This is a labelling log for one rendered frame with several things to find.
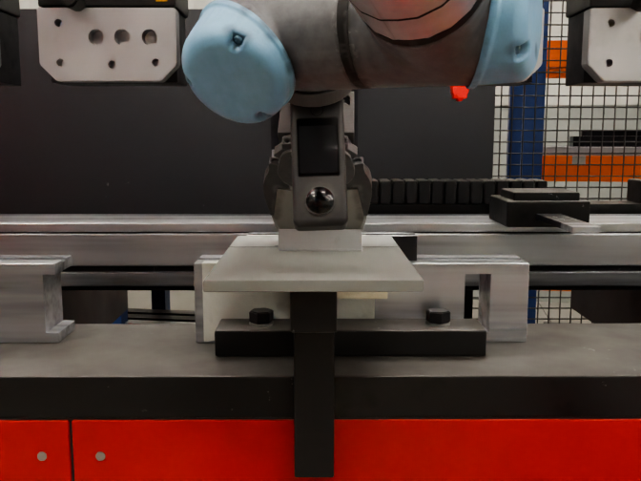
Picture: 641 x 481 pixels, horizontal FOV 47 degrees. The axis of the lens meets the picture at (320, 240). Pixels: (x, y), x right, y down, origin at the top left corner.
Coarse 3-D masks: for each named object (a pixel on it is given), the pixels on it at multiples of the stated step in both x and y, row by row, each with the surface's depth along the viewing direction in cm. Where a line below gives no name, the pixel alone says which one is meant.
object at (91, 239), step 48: (0, 240) 110; (48, 240) 110; (96, 240) 110; (144, 240) 110; (192, 240) 110; (432, 240) 111; (480, 240) 111; (528, 240) 111; (576, 240) 111; (624, 240) 111; (96, 288) 112; (144, 288) 112; (192, 288) 112; (528, 288) 113; (576, 288) 113; (624, 288) 113
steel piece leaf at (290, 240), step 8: (280, 232) 75; (288, 232) 75; (296, 232) 75; (304, 232) 75; (312, 232) 74; (320, 232) 74; (328, 232) 74; (336, 232) 74; (344, 232) 74; (352, 232) 74; (360, 232) 74; (280, 240) 75; (288, 240) 75; (296, 240) 75; (304, 240) 75; (312, 240) 75; (320, 240) 75; (328, 240) 75; (336, 240) 74; (344, 240) 74; (352, 240) 74; (360, 240) 74; (280, 248) 75; (288, 248) 75; (296, 248) 75; (304, 248) 75; (312, 248) 75; (320, 248) 75; (328, 248) 75; (336, 248) 75; (344, 248) 75; (352, 248) 75; (360, 248) 74
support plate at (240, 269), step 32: (224, 256) 71; (256, 256) 71; (288, 256) 71; (320, 256) 71; (352, 256) 71; (384, 256) 71; (224, 288) 60; (256, 288) 60; (288, 288) 60; (320, 288) 60; (352, 288) 60; (384, 288) 60; (416, 288) 60
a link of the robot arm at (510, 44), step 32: (352, 0) 37; (384, 0) 36; (416, 0) 36; (448, 0) 36; (480, 0) 39; (512, 0) 39; (352, 32) 43; (384, 32) 39; (416, 32) 38; (448, 32) 39; (480, 32) 40; (512, 32) 40; (352, 64) 44; (384, 64) 44; (416, 64) 42; (448, 64) 42; (480, 64) 41; (512, 64) 41
